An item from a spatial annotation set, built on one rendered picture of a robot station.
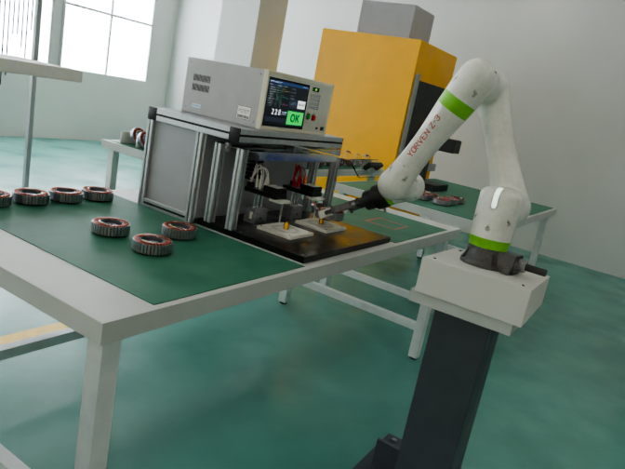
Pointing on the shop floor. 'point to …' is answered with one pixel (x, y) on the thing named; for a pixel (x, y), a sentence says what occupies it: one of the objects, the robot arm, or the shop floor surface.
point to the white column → (251, 33)
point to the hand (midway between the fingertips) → (330, 212)
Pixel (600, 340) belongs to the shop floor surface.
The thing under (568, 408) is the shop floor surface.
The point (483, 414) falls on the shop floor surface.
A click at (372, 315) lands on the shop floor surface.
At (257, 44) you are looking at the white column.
